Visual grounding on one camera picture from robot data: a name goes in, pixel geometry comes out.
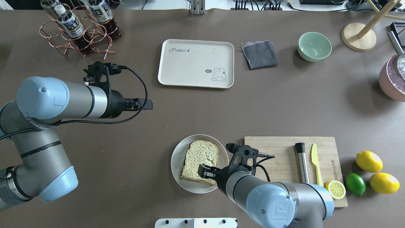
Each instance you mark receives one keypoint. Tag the green ceramic bowl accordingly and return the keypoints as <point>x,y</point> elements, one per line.
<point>314,47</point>

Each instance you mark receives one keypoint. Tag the copper wire bottle rack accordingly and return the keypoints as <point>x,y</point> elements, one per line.
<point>87,27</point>

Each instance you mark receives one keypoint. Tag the wooden cutting board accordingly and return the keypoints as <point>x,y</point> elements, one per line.
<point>285,166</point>

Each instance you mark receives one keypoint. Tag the whole yellow lemon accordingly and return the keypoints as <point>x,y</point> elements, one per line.
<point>384,183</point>
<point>369,161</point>

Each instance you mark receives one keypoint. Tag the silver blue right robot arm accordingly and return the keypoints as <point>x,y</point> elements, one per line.
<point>269,204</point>

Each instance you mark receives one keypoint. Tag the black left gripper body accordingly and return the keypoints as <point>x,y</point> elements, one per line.
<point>117,100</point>

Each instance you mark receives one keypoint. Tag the green lime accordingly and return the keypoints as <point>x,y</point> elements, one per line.
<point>355,184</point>

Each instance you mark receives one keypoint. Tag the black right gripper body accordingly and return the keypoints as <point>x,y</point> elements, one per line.
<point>221,176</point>

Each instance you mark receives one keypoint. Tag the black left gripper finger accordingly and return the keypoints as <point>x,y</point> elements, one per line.
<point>136,104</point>

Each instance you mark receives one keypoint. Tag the tea bottle middle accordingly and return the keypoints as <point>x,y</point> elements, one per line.
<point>102,12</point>

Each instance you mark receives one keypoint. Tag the cream rabbit tray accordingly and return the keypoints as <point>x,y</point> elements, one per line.
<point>196,63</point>

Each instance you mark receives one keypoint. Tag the plain toast slice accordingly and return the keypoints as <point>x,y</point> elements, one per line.
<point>199,152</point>

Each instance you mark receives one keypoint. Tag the steel muddler black tip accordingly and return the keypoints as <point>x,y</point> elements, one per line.
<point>300,149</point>

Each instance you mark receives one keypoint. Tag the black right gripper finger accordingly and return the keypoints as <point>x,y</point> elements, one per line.
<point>208,172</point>

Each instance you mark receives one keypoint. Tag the yellow plastic knife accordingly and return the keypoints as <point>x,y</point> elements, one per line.
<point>315,162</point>

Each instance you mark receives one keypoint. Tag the wooden mug tree stand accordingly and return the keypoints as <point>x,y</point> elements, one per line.
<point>360,37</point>

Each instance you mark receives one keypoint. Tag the tea bottle front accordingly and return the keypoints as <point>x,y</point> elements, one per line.
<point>74,29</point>

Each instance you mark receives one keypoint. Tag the tea bottle back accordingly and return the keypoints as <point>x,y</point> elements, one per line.
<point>48,6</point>

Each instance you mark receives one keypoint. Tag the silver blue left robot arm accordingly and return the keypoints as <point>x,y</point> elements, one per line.
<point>41,104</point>

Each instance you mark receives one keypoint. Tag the tea bottle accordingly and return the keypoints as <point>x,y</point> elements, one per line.
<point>102,12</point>
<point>48,6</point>
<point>74,29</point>

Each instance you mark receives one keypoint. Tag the white round plate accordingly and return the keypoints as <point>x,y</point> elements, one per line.
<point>178,158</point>

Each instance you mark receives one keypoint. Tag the grey folded cloth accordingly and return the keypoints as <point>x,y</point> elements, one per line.
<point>260,54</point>

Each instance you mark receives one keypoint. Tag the halved lemon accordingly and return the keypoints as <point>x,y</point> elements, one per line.
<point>336,189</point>

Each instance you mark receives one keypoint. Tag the steel ice scoop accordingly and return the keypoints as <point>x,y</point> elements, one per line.
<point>400,62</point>

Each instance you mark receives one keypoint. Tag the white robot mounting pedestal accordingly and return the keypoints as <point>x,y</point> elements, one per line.
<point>196,223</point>

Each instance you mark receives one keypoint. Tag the pink bowl with ice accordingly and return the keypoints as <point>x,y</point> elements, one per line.
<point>391,81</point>

